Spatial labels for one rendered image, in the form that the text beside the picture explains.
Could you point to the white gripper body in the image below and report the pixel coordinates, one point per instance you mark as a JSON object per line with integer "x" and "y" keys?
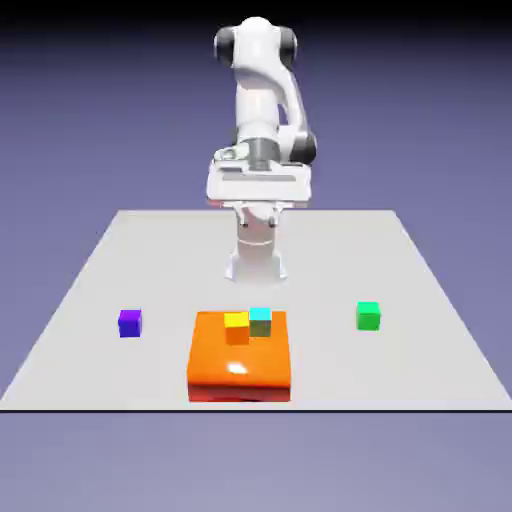
{"x": 258, "y": 190}

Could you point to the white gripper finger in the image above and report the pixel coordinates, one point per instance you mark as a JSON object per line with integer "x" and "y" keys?
{"x": 273, "y": 218}
{"x": 241, "y": 218}

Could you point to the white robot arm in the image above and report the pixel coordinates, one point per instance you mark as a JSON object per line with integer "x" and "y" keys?
{"x": 258, "y": 80}

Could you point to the small cyan cube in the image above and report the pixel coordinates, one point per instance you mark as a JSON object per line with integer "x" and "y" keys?
{"x": 260, "y": 322}

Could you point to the small yellow cube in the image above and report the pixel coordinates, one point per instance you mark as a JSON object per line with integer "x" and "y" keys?
{"x": 236, "y": 328}

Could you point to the small green cube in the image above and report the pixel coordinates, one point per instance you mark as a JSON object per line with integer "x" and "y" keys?
{"x": 368, "y": 316}

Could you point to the small purple cube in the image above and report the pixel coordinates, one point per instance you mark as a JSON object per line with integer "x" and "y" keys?
{"x": 130, "y": 323}

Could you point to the large orange box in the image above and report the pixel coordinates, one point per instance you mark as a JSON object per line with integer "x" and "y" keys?
{"x": 240, "y": 368}

